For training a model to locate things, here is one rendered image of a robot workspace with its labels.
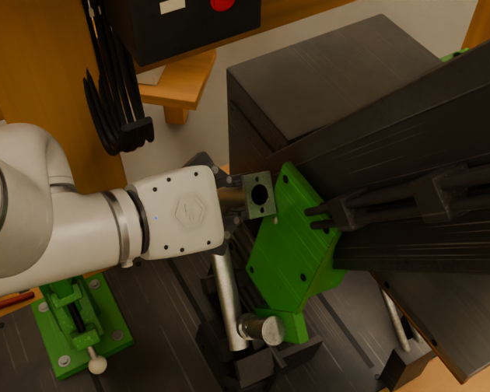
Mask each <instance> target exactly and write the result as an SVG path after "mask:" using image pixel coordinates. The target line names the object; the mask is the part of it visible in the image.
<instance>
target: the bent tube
mask: <svg viewBox="0 0 490 392"><path fill-rule="evenodd" d="M255 178H257V181H256V180H255ZM241 182H242V186H240V187H222V188H221V189H219V190H218V191H217V192H218V197H219V204H220V209H221V214H222V215H227V213H229V211H230V209H231V208H232V207H233V206H246V211H247V218H248V219H255V218H259V217H262V216H266V215H272V214H275V213H277V212H276V207H275V197H274V192H273V187H272V182H271V173H270V171H264V172H260V173H252V174H247V175H243V176H241ZM261 208H262V212H261ZM210 258H211V262H212V268H213V272H214V276H215V283H216V287H217V291H218V295H219V302H220V306H221V310H222V317H223V320H224V324H225V329H226V336H227V339H228V343H229V350H230V351H239V350H242V349H245V348H248V347H249V341H248V340H246V339H243V338H241V337H240V336H239V335H238V334H237V331H236V322H237V320H238V318H239V317H240V316H241V315H242V314H243V312H242V308H241V304H240V297H239V293H238V289H237V285H236V278H235V275H234V270H233V263H232V259H231V256H230V252H229V244H228V245H227V248H226V253H225V254H224V255H223V256H219V255H214V254H210Z"/></svg>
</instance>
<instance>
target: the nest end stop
mask: <svg viewBox="0 0 490 392"><path fill-rule="evenodd" d="M273 374H275V371H274V368H273V367H272V368H270V369H267V370H265V371H264V372H262V373H258V374H257V375H254V376H252V377H249V378H247V379H245V380H242V381H239V380H238V379H237V376H236V375H235V371H233V372H231V373H228V374H226V375H224V377H225V382H226V383H229V384H231V385H233V386H235V387H239V388H244V387H246V386H248V385H251V384H252V383H255V382H257V381H259V380H262V379H264V378H266V377H268V376H271V375H273Z"/></svg>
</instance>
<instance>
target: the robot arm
mask: <svg viewBox="0 0 490 392"><path fill-rule="evenodd" d="M247 174H251V173H250V172H248V173H240V174H236V175H228V174H227V173H226V172H224V171H223V170H222V169H220V168H219V167H218V166H216V165H215V164H214V162H213V161H212V159H211V158H210V156H209V155H208V153H207V152H198V153H197V154H196V155H195V156H194V157H192V158H191V159H190V160H189V161H188V162H187V163H185V164H184V165H183V166H182V167H181V168H179V169H175V170H170V171H166V172H163V173H158V174H155V175H152V176H150V177H146V178H143V179H141V180H137V181H135V182H133V183H131V184H129V185H127V186H126V187H125V189H122V188H116V189H112V190H108V191H101V192H96V193H92V194H80V193H79V192H78V191H77V190H76V188H75V183H74V180H73V177H72V172H71V169H70V166H69V164H68V160H67V157H66V155H65V152H64V150H63V148H62V147H61V145H60V144H59V143H58V141H57V140H56V139H55V138H54V137H53V136H52V135H51V134H50V133H49V132H47V131H46V130H44V129H43V128H41V127H38V126H36V125H35V124H27V123H15V124H6V125H2V126H0V297H1V296H7V295H9V294H13V293H15V292H21V291H23V290H27V289H31V288H35V287H38V286H41V285H46V284H49V283H52V282H57V281H61V280H63V279H67V278H71V277H75V276H78V275H83V274H86V273H89V272H92V271H97V270H100V269H103V268H108V267H111V266H114V265H118V264H119V263H121V267H122V268H128V267H131V266H132V265H133V262H132V260H134V259H135V257H139V256H140V257H141V258H143V259H145V260H156V259H163V258H169V257H177V256H182V255H186V254H192V253H196V252H200V251H204V252H207V253H210V254H214V255H219V256H223V255H224V254H225V253H226V248H227V245H228V239H229V238H230V237H231V235H232V233H233V231H234V229H235V228H236V226H237V225H239V224H240V223H241V221H243V220H247V219H248V218H247V211H246V206H244V207H241V208H235V209H232V210H230V212H229V213H227V215H222V214H221V209H220V204H219V197H218V192H217V189H219V188H221V187H240V186H242V182H241V176H243V175H247Z"/></svg>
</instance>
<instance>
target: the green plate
mask: <svg viewBox="0 0 490 392"><path fill-rule="evenodd" d="M273 192H274V197H275V207H276V212H277V213H275V214H272V215H266V216H264V218H263V221H262V223H261V227H260V229H259V232H258V234H257V238H256V240H255V243H254V246H253V249H252V251H251V253H250V257H249V260H248V262H247V266H246V268H245V270H246V272H247V274H248V275H249V276H250V278H251V279H252V281H253V282H254V284H255V285H256V286H257V288H258V290H259V291H260V293H261V295H262V296H263V297H264V299H265V301H266V302H267V304H268V305H269V306H270V308H271V309H275V310H288V311H293V312H294V314H295V315H297V314H300V313H302V311H303V308H304V306H305V305H306V302H307V300H308V299H309V297H311V296H314V295H316V294H319V293H321V292H325V291H327V290H329V289H332V288H335V287H338V286H339V285H340V283H341V281H342V279H343V278H344V276H345V274H346V272H347V270H341V269H333V268H332V267H333V263H334V259H333V255H334V249H335V246H336V244H337V242H338V240H339V238H340V236H341V234H342V232H339V231H338V229H337V227H332V228H326V229H311V228H310V223H311V222H315V221H320V220H325V219H329V218H330V216H331V213H325V214H320V215H312V216H305V214H304V210H305V209H306V208H311V207H315V206H319V205H320V203H321V202H323V201H324V200H323V199H322V197H321V196H320V195H319V194H318V193H317V192H316V191H315V190H314V188H313V187H312V186H311V185H310V183H309V182H308V181H307V180H306V178H305V177H304V176H303V175H302V174H301V173H300V172H299V170H298V169H297V168H296V167H295V166H294V164H293V163H292V162H291V161H288V162H285V163H283V165H282V169H281V172H280V174H279V176H278V180H277V182H276V185H275V189H274V190H273ZM273 216H276V218H277V220H278V223H277V224H274V223H273V222H272V220H271V219H272V217H273Z"/></svg>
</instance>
